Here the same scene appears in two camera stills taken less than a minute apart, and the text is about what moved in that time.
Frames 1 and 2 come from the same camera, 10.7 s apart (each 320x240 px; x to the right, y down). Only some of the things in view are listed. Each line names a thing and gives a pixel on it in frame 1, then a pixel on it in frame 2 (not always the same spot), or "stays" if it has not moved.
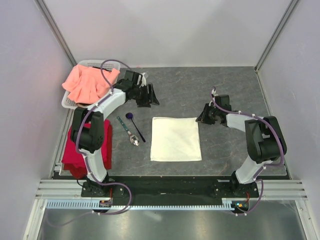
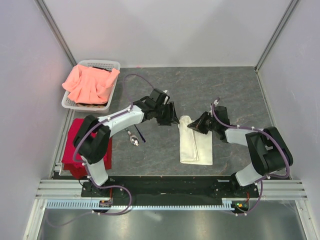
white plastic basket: x=67 y=104 stays
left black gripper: x=149 y=99 → x=171 y=117
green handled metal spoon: x=133 y=138 stays
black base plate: x=171 y=186 stays
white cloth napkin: x=175 y=139 → x=195 y=147
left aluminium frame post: x=56 y=30 stays
